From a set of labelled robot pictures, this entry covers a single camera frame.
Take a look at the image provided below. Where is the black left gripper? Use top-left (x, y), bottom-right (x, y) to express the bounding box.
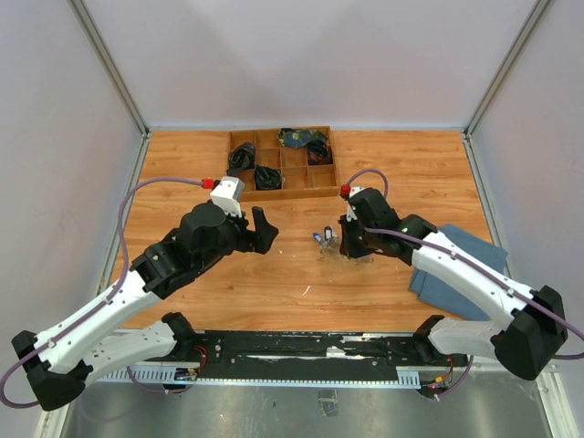
top-left (195, 203), bottom-right (278, 272)

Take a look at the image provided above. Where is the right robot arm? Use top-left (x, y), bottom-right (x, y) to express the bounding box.
top-left (339, 184), bottom-right (568, 381)

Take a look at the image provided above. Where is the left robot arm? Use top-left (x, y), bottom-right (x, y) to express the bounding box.
top-left (12, 202), bottom-right (279, 412)

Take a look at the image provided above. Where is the black rolled tie middle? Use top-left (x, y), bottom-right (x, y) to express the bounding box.
top-left (254, 165), bottom-right (282, 191)

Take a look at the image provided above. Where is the black rolled tie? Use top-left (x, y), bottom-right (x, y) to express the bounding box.
top-left (226, 142), bottom-right (256, 177)
top-left (254, 165), bottom-right (282, 191)

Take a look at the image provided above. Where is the wooden compartment tray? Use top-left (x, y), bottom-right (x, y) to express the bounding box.
top-left (227, 126), bottom-right (340, 202)

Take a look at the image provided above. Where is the black rolled tie left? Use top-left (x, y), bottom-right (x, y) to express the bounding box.
top-left (226, 142), bottom-right (256, 177)

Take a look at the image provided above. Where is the blue folded cloth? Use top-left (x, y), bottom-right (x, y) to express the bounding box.
top-left (409, 224), bottom-right (507, 321)

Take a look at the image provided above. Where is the blue yellow patterned cloth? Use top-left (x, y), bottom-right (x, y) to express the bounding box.
top-left (277, 128), bottom-right (329, 149)

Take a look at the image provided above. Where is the black head key on ring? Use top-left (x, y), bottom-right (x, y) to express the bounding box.
top-left (323, 226), bottom-right (333, 241)

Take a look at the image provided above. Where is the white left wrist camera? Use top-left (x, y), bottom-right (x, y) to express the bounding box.
top-left (210, 176), bottom-right (245, 217)

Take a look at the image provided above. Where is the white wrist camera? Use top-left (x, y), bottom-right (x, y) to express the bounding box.
top-left (210, 176), bottom-right (245, 217)
top-left (339, 184), bottom-right (364, 202)

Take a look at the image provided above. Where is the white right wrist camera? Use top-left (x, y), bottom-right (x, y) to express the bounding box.
top-left (339, 184), bottom-right (364, 202)

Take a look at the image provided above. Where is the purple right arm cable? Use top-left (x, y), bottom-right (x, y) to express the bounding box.
top-left (339, 168), bottom-right (584, 361)

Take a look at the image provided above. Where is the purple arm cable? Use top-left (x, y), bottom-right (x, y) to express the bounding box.
top-left (339, 168), bottom-right (584, 361)
top-left (0, 175), bottom-right (215, 410)

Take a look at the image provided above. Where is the black mounting rail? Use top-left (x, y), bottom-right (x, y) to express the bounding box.
top-left (141, 328), bottom-right (462, 380)

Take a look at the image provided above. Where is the white slotted cable duct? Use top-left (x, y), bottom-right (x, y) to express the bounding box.
top-left (102, 364), bottom-right (422, 390)

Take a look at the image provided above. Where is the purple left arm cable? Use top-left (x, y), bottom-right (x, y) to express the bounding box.
top-left (0, 175), bottom-right (215, 410)

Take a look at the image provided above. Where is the left aluminium frame post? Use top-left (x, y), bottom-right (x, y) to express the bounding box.
top-left (67, 0), bottom-right (151, 138)

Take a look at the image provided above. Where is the aluminium frame post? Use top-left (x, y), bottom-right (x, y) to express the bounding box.
top-left (67, 0), bottom-right (151, 138)
top-left (463, 0), bottom-right (553, 138)

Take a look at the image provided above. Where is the right aluminium frame post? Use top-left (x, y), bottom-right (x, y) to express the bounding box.
top-left (463, 0), bottom-right (553, 138)

